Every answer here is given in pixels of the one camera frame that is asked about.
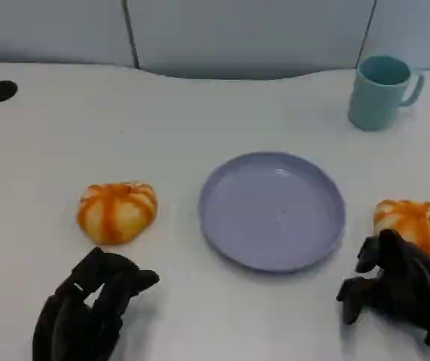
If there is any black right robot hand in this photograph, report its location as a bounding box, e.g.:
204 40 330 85
336 228 430 350

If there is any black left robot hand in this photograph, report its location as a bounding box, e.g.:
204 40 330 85
32 246 161 361

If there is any orange white toy bread roll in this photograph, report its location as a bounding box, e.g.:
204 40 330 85
372 199 430 263
77 181 159 246

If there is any lilac plate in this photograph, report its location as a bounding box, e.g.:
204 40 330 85
198 150 347 273

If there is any pale green mug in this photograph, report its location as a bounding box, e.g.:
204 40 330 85
347 55 425 132

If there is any grey partition panel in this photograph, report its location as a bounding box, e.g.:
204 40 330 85
356 0 430 71
0 0 138 68
125 0 377 80

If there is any black table cable hole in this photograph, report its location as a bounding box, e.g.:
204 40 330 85
0 80 19 103

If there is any dark partition post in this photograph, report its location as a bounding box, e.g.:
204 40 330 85
120 0 141 71

